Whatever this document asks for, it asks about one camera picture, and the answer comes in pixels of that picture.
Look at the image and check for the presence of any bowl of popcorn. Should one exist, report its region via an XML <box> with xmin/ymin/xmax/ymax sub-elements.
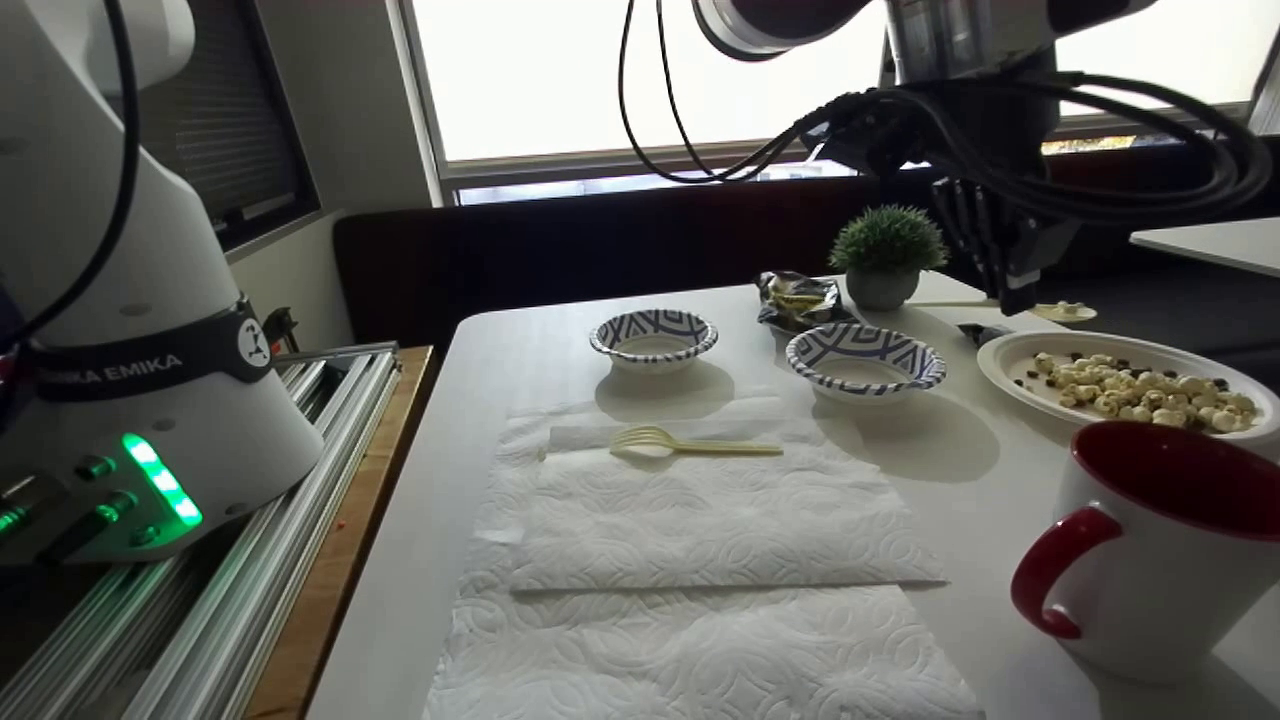
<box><xmin>973</xmin><ymin>325</ymin><xmax>1280</xmax><ymax>449</ymax></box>

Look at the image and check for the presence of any dark window blind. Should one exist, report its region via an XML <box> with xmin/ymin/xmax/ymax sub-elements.
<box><xmin>85</xmin><ymin>0</ymin><xmax>325</xmax><ymax>254</ymax></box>

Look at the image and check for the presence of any folded white paper towel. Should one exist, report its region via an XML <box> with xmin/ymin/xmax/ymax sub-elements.
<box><xmin>502</xmin><ymin>443</ymin><xmax>951</xmax><ymax>599</ymax></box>

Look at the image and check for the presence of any white mug red handle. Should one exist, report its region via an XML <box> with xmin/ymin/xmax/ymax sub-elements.
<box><xmin>1008</xmin><ymin>418</ymin><xmax>1280</xmax><ymax>691</ymax></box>

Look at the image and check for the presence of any orange black clamp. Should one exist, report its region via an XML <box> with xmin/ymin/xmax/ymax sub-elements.
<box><xmin>258</xmin><ymin>303</ymin><xmax>305</xmax><ymax>369</ymax></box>

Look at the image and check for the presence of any blue patterned paper bowl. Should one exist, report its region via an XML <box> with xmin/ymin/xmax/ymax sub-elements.
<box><xmin>781</xmin><ymin>320</ymin><xmax>951</xmax><ymax>403</ymax></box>
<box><xmin>585</xmin><ymin>309</ymin><xmax>722</xmax><ymax>377</ymax></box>

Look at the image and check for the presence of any black sofa bench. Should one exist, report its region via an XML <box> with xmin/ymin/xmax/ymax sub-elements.
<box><xmin>331</xmin><ymin>132</ymin><xmax>1280</xmax><ymax>417</ymax></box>

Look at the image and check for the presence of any black wrist cable bundle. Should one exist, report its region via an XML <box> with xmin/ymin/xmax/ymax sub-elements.
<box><xmin>612</xmin><ymin>0</ymin><xmax>1274</xmax><ymax>233</ymax></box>

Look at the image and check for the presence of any wooden base board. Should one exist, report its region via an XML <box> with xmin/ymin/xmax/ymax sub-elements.
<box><xmin>243</xmin><ymin>342</ymin><xmax>439</xmax><ymax>720</ymax></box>

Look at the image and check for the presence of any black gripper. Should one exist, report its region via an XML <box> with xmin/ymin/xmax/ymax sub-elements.
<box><xmin>914</xmin><ymin>75</ymin><xmax>1084</xmax><ymax>320</ymax></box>

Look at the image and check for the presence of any aluminium rail frame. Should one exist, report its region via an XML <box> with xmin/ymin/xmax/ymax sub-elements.
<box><xmin>0</xmin><ymin>347</ymin><xmax>404</xmax><ymax>720</ymax></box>

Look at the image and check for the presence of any small dark foil wrapper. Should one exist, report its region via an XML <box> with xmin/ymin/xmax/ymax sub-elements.
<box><xmin>957</xmin><ymin>320</ymin><xmax>1013</xmax><ymax>354</ymax></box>

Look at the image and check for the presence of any large white paper towel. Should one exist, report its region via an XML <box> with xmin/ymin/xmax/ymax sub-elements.
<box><xmin>418</xmin><ymin>394</ymin><xmax>990</xmax><ymax>720</ymax></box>

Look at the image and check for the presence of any white side table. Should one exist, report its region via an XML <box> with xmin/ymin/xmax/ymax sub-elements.
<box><xmin>1126</xmin><ymin>215</ymin><xmax>1280</xmax><ymax>282</ymax></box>

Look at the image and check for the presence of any small green potted plant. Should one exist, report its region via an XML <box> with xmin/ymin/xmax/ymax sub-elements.
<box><xmin>826</xmin><ymin>199</ymin><xmax>951</xmax><ymax>317</ymax></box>

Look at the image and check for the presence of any popcorn and chocolate mix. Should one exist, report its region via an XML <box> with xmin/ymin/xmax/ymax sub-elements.
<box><xmin>1013</xmin><ymin>347</ymin><xmax>1265</xmax><ymax>437</ymax></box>

